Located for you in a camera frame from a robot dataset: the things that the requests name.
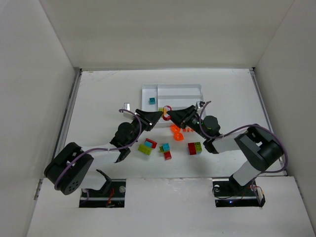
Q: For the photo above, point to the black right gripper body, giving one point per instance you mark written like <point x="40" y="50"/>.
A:
<point x="187" y="118"/>

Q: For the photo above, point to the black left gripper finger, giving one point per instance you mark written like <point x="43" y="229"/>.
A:
<point x="151" y="123"/>
<point x="149" y="117"/>

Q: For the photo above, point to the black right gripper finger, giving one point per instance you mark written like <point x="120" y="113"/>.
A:
<point x="179" y="121"/>
<point x="183" y="112"/>

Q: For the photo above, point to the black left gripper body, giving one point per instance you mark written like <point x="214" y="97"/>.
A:
<point x="142" y="119"/>

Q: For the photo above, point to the red rounded lego brick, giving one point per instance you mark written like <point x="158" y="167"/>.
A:
<point x="166" y="116"/>

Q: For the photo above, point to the lime small lego brick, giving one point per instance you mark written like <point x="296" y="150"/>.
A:
<point x="161" y="110"/>

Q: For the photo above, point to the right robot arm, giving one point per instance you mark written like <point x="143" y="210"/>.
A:
<point x="259" y="146"/>

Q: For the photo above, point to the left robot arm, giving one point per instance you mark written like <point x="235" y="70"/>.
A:
<point x="69" y="168"/>

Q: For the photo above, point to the teal rounded lego brick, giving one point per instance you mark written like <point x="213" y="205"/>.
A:
<point x="148" y="144"/>

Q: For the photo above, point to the orange round disc piece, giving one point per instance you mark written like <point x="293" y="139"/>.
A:
<point x="178" y="136"/>

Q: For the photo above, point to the red long lego brick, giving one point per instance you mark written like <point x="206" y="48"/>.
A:
<point x="153" y="143"/>

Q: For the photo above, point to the white compartment tray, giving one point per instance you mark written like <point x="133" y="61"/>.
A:
<point x="177" y="96"/>

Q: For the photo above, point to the lime lego brick right cluster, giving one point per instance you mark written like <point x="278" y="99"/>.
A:
<point x="198" y="146"/>

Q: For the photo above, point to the lime lego brick cluster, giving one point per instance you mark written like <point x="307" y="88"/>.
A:
<point x="198" y="146"/>
<point x="145" y="149"/>

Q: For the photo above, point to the lime lego brick left cluster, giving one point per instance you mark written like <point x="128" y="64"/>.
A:
<point x="145" y="149"/>

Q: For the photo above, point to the teal lego brick on stack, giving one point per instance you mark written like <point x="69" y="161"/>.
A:
<point x="166" y="147"/>

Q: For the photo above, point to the red lego brick right cluster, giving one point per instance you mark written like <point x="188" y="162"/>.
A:
<point x="192" y="149"/>

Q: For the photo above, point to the red lego brick under stack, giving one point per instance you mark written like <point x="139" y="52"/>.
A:
<point x="167" y="155"/>

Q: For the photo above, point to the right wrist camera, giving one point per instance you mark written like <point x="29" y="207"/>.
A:
<point x="199" y="105"/>

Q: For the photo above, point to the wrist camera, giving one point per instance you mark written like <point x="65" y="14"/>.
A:
<point x="199" y="105"/>
<point x="126" y="106"/>

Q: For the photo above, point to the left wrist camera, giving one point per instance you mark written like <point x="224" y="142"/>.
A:
<point x="126" y="106"/>

